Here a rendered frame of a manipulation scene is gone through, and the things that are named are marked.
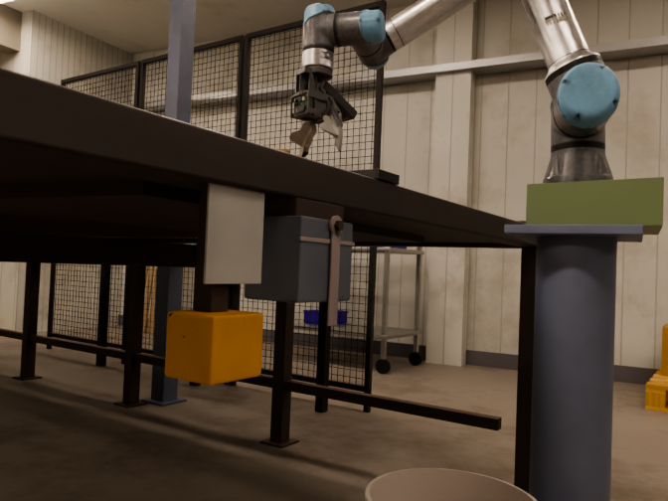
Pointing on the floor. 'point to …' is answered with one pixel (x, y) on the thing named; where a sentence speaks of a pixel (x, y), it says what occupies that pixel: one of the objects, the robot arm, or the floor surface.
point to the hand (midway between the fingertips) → (321, 156)
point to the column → (574, 358)
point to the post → (168, 299)
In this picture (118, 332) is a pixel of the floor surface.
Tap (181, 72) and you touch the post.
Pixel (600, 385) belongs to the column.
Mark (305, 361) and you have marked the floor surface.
